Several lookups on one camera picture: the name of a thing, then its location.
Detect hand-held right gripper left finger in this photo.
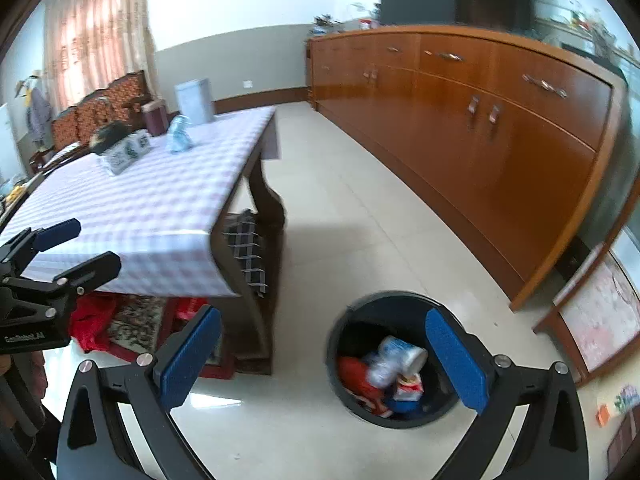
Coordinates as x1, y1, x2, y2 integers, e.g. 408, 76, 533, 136
56, 304, 223, 480

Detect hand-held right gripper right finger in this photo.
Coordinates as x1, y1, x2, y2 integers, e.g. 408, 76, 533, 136
424, 307, 591, 480

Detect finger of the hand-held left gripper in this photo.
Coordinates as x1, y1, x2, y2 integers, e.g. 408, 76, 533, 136
5, 251, 123, 311
0, 218, 82, 281

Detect blue white can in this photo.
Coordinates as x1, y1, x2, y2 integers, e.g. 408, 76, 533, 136
367, 336, 429, 390

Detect red plastic bag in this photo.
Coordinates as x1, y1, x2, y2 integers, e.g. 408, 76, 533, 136
336, 356, 396, 417

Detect black trash bin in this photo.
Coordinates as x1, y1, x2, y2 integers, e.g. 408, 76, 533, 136
325, 290, 463, 430

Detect red cloth under table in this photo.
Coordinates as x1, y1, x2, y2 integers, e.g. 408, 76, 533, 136
70, 294, 121, 353

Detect dark wooden table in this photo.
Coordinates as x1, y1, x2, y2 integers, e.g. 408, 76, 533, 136
210, 125, 288, 376

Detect patterned red rug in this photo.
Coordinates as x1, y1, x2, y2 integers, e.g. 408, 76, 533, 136
102, 294, 236, 378

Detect pink checkered tablecloth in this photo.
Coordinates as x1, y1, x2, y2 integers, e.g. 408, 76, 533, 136
0, 106, 278, 297

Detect green white carton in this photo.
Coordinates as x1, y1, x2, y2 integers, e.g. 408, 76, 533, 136
97, 129, 152, 177

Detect black cast iron teapot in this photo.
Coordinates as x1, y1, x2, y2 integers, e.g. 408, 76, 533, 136
89, 121, 132, 155

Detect dark checkered cloth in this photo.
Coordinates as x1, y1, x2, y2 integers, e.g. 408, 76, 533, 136
222, 208, 271, 297

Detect hanging clothes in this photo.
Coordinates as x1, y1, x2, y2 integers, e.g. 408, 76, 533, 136
17, 72, 53, 146

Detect wooden bench with patterned back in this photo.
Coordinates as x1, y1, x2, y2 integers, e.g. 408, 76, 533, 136
27, 71, 153, 173

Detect maroon canister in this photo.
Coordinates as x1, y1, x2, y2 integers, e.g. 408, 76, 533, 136
141, 100, 169, 137

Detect wood framed board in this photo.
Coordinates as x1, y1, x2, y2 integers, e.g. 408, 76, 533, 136
532, 242, 640, 386

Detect crumpled light blue bag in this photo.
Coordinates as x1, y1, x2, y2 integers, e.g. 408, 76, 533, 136
165, 114, 195, 155

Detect colourful floor clutter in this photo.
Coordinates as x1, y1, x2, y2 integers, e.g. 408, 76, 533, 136
596, 384, 640, 428

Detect light blue tin box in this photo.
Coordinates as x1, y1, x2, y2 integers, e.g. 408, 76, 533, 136
175, 77, 215, 127

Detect long wooden sideboard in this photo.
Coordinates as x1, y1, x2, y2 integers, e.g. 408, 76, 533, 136
306, 25, 628, 311

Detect beige curtain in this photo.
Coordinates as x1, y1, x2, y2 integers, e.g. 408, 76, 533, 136
42, 0, 158, 111

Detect cluttered display shelf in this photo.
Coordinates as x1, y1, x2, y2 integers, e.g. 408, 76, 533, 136
535, 0, 640, 76

